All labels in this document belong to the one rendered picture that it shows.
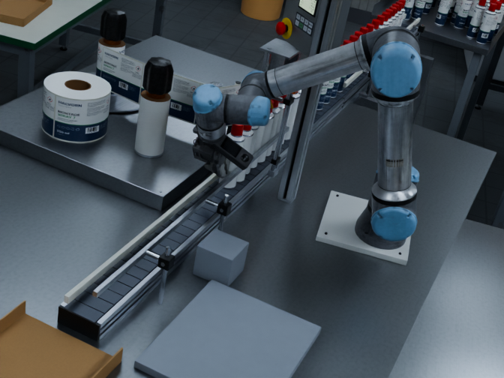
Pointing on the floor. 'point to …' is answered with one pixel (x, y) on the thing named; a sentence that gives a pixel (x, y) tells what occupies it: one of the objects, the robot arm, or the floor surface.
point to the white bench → (13, 43)
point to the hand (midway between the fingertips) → (225, 175)
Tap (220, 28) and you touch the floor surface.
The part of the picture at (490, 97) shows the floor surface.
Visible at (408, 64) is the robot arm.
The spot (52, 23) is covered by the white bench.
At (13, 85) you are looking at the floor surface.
